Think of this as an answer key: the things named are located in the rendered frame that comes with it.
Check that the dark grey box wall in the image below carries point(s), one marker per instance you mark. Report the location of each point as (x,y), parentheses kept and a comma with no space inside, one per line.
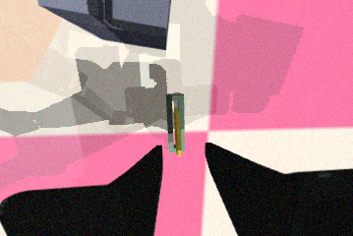
(127,37)

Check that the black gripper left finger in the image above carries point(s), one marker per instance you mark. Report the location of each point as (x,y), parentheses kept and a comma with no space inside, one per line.
(127,206)

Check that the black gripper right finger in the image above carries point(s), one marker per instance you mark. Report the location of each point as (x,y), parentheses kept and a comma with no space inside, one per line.
(261,201)

